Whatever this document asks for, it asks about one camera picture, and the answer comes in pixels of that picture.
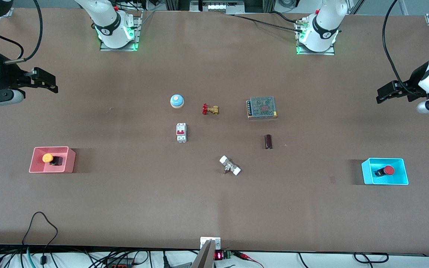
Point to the metal fitting with white caps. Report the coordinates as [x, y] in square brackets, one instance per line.
[230, 166]

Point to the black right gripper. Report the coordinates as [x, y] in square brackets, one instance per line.
[6, 77]

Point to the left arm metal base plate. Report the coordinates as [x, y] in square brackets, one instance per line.
[331, 52]

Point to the cyan plastic bin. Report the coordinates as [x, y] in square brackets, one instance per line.
[399, 176]

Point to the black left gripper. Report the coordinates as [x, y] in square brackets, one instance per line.
[414, 82]

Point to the red push button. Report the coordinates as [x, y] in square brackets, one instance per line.
[387, 171]

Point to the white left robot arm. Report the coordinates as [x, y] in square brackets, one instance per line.
[324, 26]

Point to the dark brown cylindrical capacitor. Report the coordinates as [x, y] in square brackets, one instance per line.
[268, 142]

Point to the white device with lights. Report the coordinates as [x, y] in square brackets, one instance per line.
[216, 5]

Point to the pink plastic bin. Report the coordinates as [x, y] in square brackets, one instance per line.
[65, 163]

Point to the yellow push button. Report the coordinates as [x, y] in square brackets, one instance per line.
[49, 158]

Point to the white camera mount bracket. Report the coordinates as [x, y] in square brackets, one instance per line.
[216, 242]

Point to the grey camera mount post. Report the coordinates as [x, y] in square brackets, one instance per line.
[204, 257]

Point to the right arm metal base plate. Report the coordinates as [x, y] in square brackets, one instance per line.
[137, 29]

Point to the metal mesh power supply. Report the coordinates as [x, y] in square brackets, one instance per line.
[262, 107]

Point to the white circuit breaker red switch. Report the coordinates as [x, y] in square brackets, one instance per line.
[181, 132]

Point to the red digit display board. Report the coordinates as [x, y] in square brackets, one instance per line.
[222, 255]

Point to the blue and white bell button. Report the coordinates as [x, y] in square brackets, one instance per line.
[177, 101]

